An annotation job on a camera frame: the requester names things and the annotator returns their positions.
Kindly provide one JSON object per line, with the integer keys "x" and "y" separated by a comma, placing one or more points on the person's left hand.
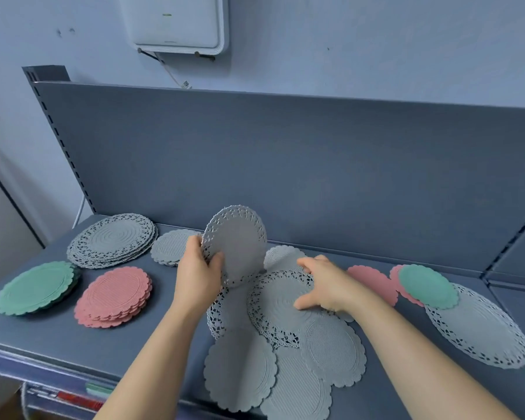
{"x": 194, "y": 279}

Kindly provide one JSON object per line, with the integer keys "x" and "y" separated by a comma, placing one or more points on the person's right hand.
{"x": 332, "y": 286}

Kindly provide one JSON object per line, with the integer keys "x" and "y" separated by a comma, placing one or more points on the person's left thumb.
{"x": 215, "y": 266}

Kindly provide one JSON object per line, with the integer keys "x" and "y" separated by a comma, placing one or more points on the person's right thumb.
{"x": 306, "y": 303}

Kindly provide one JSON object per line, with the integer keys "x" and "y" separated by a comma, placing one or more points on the grey lace-edged round mat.
{"x": 238, "y": 244}
{"x": 275, "y": 301}
{"x": 227, "y": 310}

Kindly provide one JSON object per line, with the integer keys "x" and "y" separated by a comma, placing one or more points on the person's right forearm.
{"x": 420, "y": 358}

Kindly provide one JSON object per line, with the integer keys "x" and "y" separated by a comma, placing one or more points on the person's left forearm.
{"x": 157, "y": 363}

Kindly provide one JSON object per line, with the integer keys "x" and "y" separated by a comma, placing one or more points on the stack of grey scalloped mats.
{"x": 170, "y": 249}

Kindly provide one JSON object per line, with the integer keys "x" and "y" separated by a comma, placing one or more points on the grey scalloped ribbed mat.
{"x": 240, "y": 371}
{"x": 282, "y": 258}
{"x": 295, "y": 389}
{"x": 334, "y": 349}

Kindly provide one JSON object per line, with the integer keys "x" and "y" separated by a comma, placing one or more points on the pink scalloped mat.
{"x": 398, "y": 279}
{"x": 374, "y": 284}

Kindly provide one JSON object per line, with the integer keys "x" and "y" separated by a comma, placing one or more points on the stack of pink scalloped mats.
{"x": 113, "y": 297}

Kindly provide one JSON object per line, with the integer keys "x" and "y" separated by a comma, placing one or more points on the stack of grey lace mats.
{"x": 111, "y": 240}

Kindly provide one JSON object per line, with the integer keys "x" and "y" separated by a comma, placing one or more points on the grey shelf back panel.
{"x": 288, "y": 170}

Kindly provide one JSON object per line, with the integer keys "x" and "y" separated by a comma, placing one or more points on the green scalloped mat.
{"x": 428, "y": 286}

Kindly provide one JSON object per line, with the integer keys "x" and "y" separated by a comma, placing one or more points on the large grey lace-edged mat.
{"x": 481, "y": 332}

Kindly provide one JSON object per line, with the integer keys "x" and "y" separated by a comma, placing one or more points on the stack of green scalloped mats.
{"x": 35, "y": 288}

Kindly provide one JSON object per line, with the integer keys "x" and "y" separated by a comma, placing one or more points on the red and green packets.
{"x": 74, "y": 395}

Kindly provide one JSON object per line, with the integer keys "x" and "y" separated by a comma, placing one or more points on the grey adjoining shelf panel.
{"x": 518, "y": 258}

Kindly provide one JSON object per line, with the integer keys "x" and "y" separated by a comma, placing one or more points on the grey slotted shelf upright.
{"x": 48, "y": 109}

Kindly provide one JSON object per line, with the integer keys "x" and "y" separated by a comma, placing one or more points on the white wall-mounted box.
{"x": 175, "y": 21}

